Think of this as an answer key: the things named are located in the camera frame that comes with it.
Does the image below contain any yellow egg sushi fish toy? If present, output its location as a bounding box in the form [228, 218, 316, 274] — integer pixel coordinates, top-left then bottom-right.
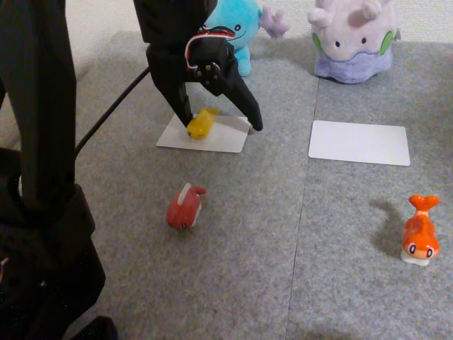
[186, 107, 221, 142]

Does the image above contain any blue Wooper plush toy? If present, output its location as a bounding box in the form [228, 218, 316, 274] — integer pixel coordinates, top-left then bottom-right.
[204, 0, 289, 78]

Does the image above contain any red sushi fish toy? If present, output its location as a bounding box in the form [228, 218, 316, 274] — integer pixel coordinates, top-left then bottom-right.
[166, 182, 207, 232]

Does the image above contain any purple Goomy plush toy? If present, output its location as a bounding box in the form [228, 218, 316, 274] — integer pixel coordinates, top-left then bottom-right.
[306, 0, 403, 85]

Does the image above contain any orange shrimp sushi fish toy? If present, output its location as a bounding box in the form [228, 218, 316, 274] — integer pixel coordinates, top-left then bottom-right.
[400, 193, 441, 267]

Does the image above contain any white rectangular card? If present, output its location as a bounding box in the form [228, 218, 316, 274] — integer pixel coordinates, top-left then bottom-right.
[307, 120, 411, 167]
[156, 112, 253, 154]

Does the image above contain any grey carpet mat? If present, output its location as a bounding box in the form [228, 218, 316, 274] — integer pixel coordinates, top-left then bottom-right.
[70, 30, 321, 340]
[285, 38, 453, 340]

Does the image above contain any red white black servo wire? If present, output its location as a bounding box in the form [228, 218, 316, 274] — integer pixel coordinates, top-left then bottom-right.
[185, 29, 236, 72]

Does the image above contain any black power cable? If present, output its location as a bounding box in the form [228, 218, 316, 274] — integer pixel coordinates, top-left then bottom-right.
[74, 67, 151, 155]

